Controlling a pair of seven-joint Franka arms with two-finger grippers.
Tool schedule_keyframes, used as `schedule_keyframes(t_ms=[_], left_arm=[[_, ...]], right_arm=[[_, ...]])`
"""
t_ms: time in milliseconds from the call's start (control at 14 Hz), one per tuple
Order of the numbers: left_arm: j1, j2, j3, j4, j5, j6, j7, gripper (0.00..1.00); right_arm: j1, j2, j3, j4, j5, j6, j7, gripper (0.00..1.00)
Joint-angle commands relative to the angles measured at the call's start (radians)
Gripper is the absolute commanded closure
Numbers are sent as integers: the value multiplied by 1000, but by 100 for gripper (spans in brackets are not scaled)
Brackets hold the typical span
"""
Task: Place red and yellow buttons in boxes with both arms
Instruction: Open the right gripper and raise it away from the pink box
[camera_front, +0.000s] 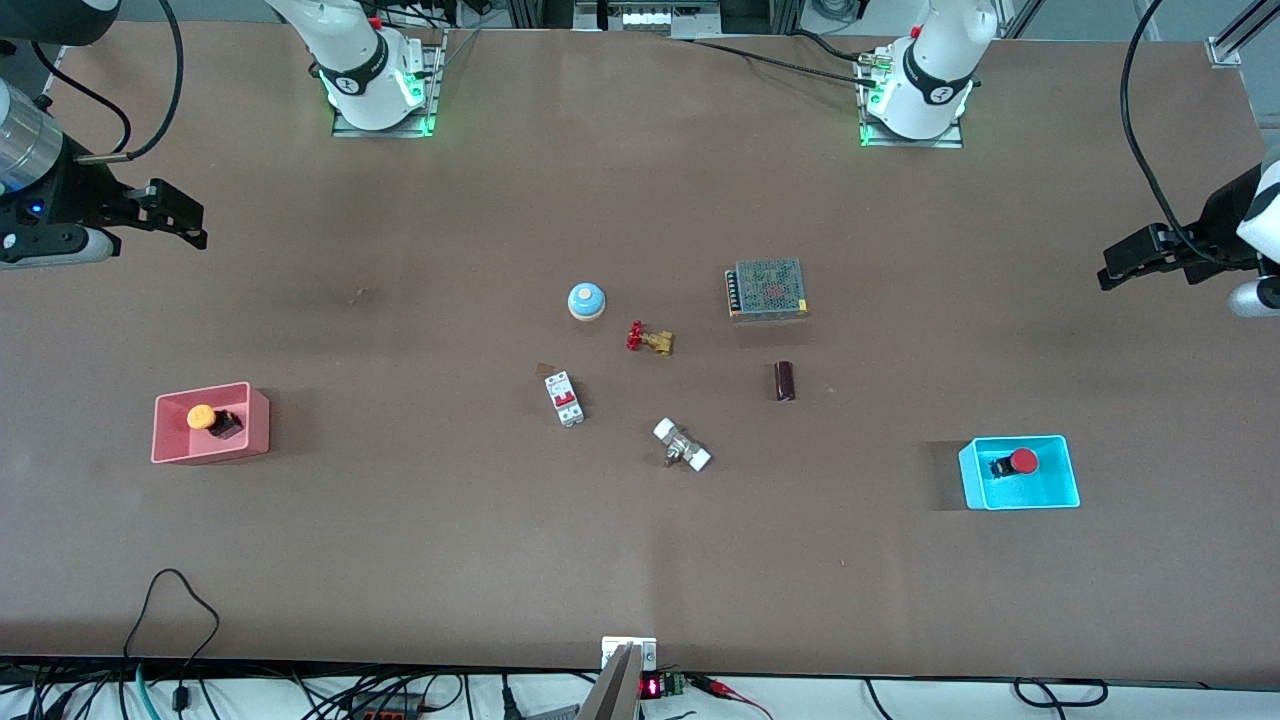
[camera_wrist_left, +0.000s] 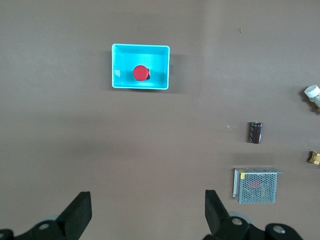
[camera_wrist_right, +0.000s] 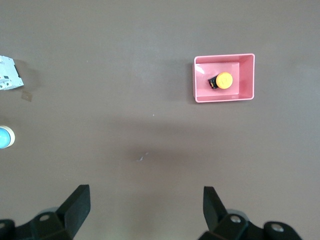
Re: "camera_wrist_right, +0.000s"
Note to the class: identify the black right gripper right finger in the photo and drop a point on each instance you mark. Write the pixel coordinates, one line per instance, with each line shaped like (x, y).
(215, 215)

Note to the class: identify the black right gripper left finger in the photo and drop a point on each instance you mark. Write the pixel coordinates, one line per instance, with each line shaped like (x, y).
(75, 212)

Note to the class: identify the yellow push button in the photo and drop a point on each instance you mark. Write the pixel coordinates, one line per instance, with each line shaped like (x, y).
(224, 80)

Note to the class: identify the blue dome button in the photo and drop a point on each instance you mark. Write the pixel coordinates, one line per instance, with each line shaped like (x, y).
(5, 137)

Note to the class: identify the small brown tape piece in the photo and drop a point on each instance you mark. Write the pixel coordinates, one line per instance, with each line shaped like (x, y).
(26, 96)

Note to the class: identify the pink plastic box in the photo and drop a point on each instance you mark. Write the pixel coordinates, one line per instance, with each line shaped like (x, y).
(247, 75)

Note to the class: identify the white circuit breaker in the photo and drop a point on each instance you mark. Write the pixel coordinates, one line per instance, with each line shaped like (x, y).
(8, 75)

